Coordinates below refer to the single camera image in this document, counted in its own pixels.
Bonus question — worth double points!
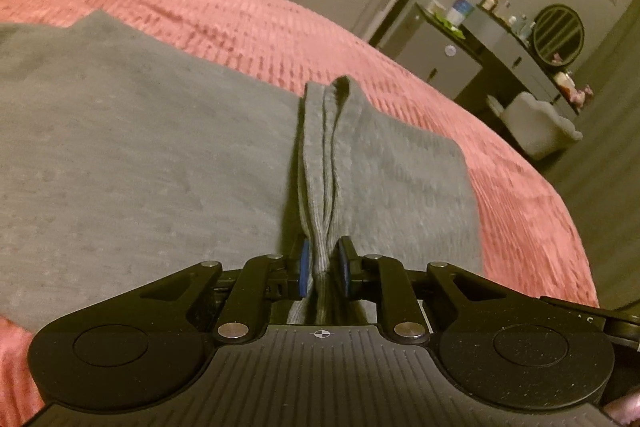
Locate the grey sweatpants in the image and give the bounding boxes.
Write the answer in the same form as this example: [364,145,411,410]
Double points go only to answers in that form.
[1,13,482,331]

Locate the grey cabinet with drawers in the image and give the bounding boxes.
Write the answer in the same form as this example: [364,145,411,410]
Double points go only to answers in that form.
[381,3,577,120]

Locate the pink ribbed bed blanket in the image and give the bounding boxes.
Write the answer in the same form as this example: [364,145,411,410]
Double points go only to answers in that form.
[1,0,598,426]

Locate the white blue container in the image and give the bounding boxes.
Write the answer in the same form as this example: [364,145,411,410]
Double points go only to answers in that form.
[446,0,474,27]

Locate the round black mirror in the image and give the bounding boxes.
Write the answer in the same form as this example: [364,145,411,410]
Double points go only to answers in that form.
[529,3,586,68]

